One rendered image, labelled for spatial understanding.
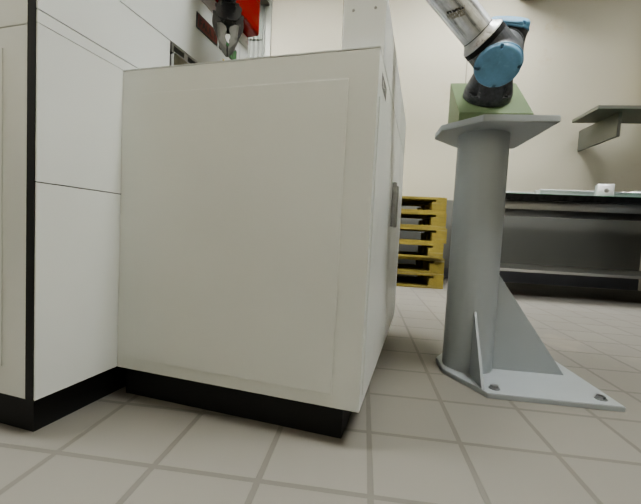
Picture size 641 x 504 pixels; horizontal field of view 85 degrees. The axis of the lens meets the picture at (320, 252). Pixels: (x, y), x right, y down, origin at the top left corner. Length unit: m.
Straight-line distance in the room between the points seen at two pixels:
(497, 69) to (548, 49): 3.95
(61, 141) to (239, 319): 0.52
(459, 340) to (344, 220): 0.70
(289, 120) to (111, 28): 0.49
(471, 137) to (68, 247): 1.15
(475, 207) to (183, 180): 0.87
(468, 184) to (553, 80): 3.80
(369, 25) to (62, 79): 0.65
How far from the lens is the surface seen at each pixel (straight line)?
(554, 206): 3.41
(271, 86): 0.84
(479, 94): 1.33
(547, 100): 4.91
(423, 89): 4.59
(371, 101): 0.76
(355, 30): 0.90
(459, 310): 1.26
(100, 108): 1.01
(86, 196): 0.95
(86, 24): 1.04
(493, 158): 1.27
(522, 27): 1.29
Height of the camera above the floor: 0.45
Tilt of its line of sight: 3 degrees down
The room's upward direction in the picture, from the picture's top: 3 degrees clockwise
